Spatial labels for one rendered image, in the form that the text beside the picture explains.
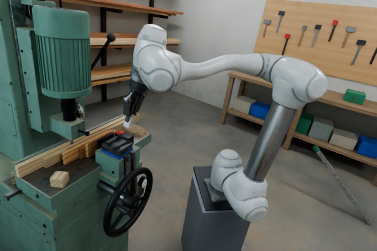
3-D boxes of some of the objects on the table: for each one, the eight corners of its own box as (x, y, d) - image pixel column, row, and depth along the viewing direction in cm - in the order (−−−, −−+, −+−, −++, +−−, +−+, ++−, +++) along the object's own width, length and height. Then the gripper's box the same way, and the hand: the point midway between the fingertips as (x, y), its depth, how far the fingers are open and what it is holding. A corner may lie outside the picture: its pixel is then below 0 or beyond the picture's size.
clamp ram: (109, 163, 98) (109, 145, 94) (97, 157, 100) (96, 139, 97) (123, 153, 105) (124, 137, 102) (111, 148, 108) (111, 131, 105)
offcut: (63, 187, 82) (62, 180, 81) (50, 186, 82) (49, 178, 80) (69, 180, 86) (68, 172, 85) (57, 178, 86) (56, 170, 84)
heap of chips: (139, 139, 120) (140, 133, 118) (119, 131, 125) (120, 125, 124) (150, 133, 128) (150, 127, 126) (130, 125, 133) (130, 120, 131)
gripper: (143, 72, 93) (129, 117, 104) (122, 77, 82) (109, 127, 93) (157, 80, 91) (142, 126, 102) (137, 87, 80) (122, 137, 91)
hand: (128, 120), depth 96 cm, fingers closed
